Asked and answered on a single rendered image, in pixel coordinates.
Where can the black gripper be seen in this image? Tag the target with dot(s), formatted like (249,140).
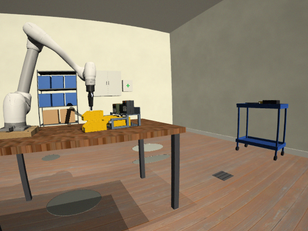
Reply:
(90,96)

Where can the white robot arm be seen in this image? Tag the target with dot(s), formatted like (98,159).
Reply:
(17,105)

